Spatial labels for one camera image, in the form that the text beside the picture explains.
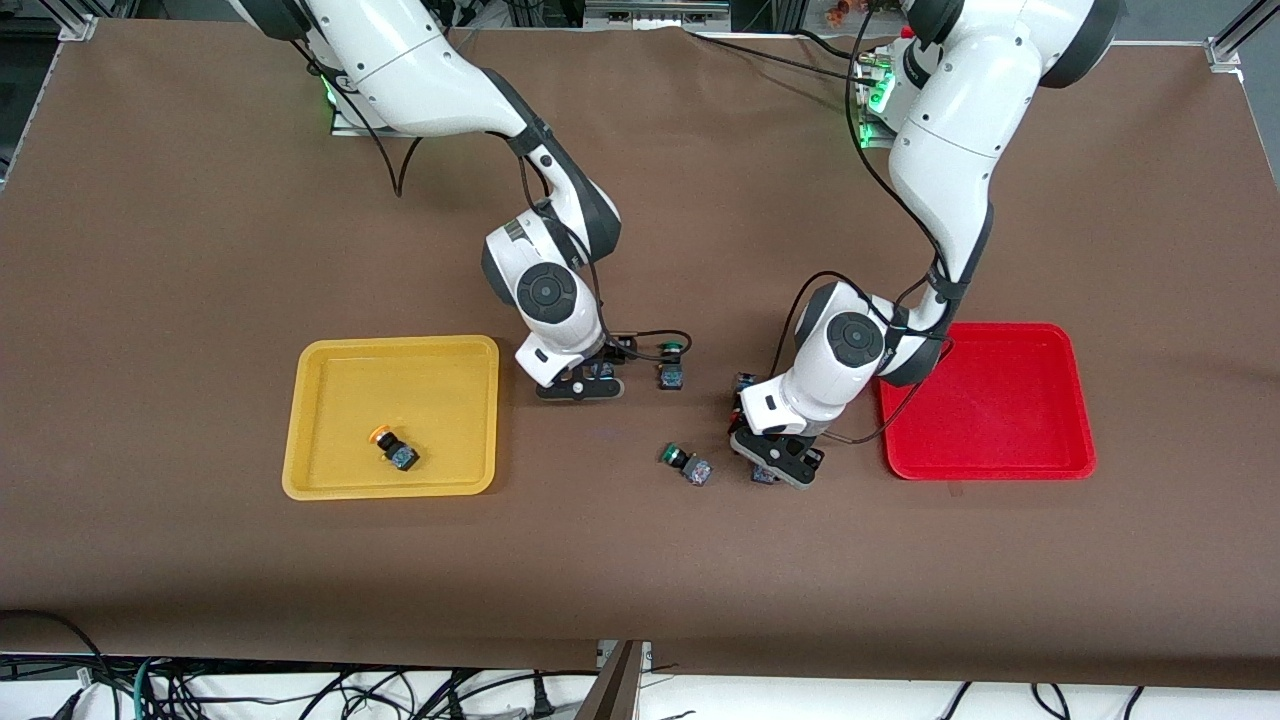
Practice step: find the brown table cover mat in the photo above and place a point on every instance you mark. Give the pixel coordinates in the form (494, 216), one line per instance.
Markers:
(640, 560)

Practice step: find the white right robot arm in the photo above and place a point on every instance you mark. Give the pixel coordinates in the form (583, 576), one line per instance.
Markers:
(420, 70)

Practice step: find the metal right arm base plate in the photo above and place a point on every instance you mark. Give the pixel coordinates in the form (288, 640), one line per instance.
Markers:
(345, 128)

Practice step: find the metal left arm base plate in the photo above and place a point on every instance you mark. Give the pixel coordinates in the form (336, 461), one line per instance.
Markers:
(868, 143)

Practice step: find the green mushroom push button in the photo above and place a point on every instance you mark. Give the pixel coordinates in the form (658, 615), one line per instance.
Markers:
(697, 470)
(671, 378)

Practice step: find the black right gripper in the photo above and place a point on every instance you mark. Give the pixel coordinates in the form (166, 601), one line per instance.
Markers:
(611, 353)

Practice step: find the grey metal equipment box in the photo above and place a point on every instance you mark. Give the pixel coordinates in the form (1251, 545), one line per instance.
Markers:
(660, 12)

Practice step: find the dark table support post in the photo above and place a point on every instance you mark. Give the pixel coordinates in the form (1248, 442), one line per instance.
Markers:
(610, 695)

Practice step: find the red plastic tray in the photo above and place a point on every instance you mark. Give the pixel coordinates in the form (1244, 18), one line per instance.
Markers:
(1000, 420)

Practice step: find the yellow mushroom push button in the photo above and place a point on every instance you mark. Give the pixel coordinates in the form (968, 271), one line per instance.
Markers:
(403, 458)

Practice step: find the aluminium frame corner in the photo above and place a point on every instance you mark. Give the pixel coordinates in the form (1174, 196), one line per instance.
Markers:
(1228, 45)
(78, 27)

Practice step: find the yellow plastic tray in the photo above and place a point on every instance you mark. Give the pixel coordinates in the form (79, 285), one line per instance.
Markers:
(340, 400)

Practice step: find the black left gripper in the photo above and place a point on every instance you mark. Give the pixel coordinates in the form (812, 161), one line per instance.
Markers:
(746, 401)

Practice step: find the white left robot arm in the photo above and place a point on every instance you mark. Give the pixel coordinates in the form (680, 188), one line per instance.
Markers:
(960, 130)

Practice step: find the black power plug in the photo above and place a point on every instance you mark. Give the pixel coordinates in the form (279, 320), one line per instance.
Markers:
(540, 698)

